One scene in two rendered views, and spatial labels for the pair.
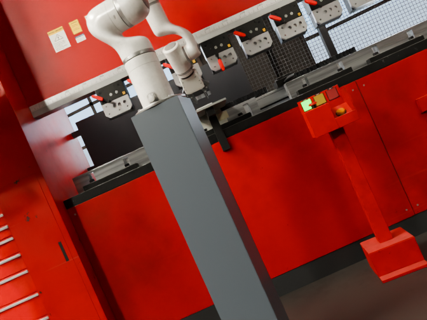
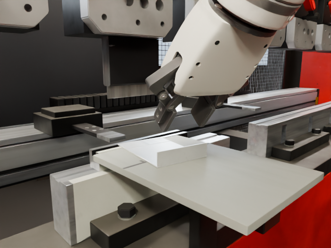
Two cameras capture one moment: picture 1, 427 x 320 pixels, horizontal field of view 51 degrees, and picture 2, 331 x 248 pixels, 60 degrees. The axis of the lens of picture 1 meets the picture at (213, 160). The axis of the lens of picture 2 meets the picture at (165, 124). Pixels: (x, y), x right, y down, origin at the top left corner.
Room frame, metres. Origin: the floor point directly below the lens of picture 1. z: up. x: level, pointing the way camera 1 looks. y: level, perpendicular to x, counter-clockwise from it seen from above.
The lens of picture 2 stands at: (1.97, 0.21, 1.14)
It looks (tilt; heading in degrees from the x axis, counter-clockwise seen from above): 12 degrees down; 317
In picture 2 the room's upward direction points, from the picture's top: straight up
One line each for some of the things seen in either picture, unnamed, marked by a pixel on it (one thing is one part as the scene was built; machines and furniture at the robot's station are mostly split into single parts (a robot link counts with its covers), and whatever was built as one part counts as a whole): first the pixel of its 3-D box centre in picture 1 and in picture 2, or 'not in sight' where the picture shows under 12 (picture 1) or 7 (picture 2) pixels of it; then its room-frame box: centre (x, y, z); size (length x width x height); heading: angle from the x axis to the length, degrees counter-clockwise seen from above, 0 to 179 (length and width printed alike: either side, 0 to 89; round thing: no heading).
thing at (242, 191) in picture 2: (208, 109); (198, 166); (2.21, -0.08, 1.00); 0.26 x 0.18 x 0.01; 0
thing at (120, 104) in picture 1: (115, 100); not in sight; (2.36, 0.34, 1.26); 0.15 x 0.09 x 0.17; 90
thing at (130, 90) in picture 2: (199, 89); (132, 68); (2.36, -0.08, 1.13); 0.10 x 0.02 x 0.10; 90
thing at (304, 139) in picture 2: (324, 82); (303, 143); (2.30, -0.69, 0.89); 0.30 x 0.05 x 0.03; 90
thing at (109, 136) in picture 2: not in sight; (83, 123); (2.52, -0.07, 1.01); 0.26 x 0.12 x 0.05; 0
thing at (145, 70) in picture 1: (150, 83); not in sight; (1.57, 0.09, 1.09); 0.19 x 0.19 x 0.18
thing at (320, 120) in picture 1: (326, 110); not in sight; (1.98, -0.55, 0.75); 0.20 x 0.16 x 0.18; 82
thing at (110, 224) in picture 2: (224, 126); (173, 203); (2.30, -0.12, 0.89); 0.30 x 0.05 x 0.03; 90
